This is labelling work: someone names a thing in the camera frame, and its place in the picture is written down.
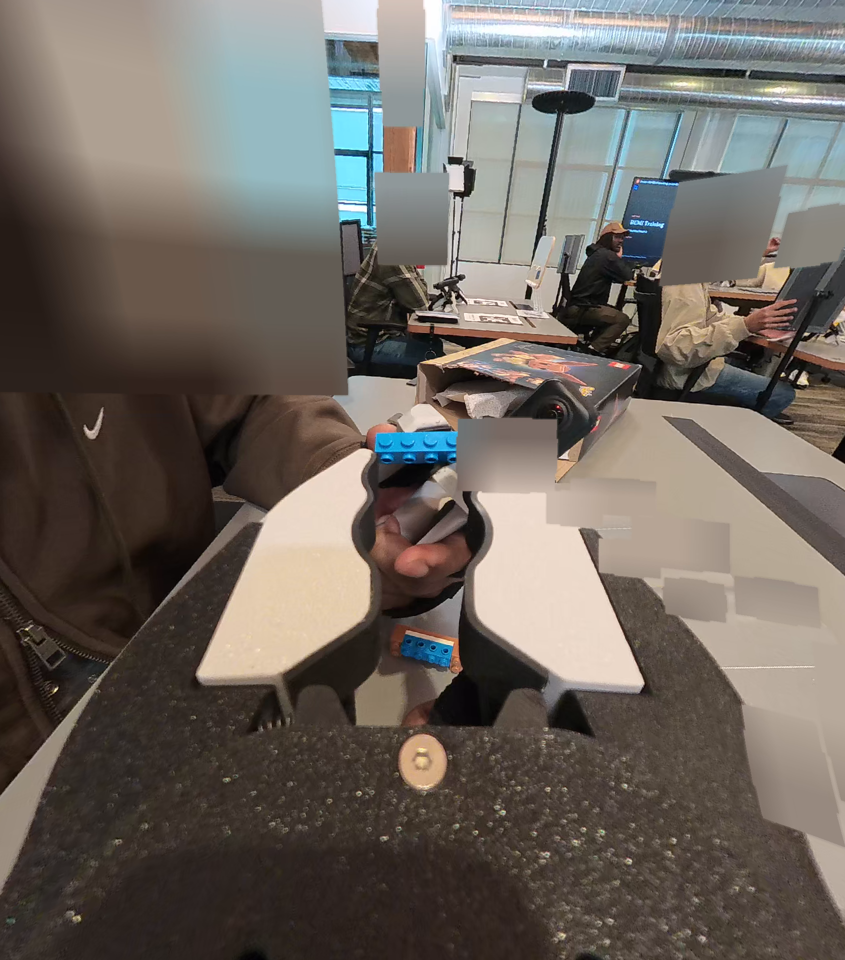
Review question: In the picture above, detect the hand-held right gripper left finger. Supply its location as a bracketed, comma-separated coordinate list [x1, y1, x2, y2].
[196, 448, 384, 689]

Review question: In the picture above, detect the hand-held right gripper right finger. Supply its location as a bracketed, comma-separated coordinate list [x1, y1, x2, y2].
[458, 489, 648, 697]

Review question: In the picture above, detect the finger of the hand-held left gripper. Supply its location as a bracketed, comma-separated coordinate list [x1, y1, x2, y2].
[392, 480, 470, 546]
[387, 403, 461, 436]

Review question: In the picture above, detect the blue four-stud brick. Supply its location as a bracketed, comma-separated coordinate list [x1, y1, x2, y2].
[373, 431, 461, 468]

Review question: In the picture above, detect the brown white blue brick assembly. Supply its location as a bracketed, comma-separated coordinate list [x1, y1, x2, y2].
[390, 626, 463, 672]

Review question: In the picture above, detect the printed cardboard toy box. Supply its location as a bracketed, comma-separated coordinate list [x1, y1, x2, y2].
[417, 337, 643, 483]

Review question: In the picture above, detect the wooden table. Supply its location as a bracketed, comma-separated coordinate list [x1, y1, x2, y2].
[407, 296, 581, 348]
[707, 285, 845, 468]

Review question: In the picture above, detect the dark television screen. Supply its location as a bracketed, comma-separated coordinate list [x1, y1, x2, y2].
[621, 176, 682, 267]

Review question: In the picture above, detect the person's brown hoodie torso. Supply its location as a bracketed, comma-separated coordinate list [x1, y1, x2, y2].
[0, 393, 259, 864]

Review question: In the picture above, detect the studio light panel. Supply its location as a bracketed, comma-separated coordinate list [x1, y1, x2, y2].
[443, 157, 478, 280]

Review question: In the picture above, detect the tablet on black stand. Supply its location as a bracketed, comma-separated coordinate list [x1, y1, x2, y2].
[775, 247, 845, 357]

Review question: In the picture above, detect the black floor lamp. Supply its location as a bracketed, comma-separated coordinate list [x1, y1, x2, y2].
[531, 90, 596, 260]

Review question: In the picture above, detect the silver ventilation duct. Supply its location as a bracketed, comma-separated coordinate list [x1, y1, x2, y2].
[527, 63, 845, 115]
[445, 0, 845, 67]

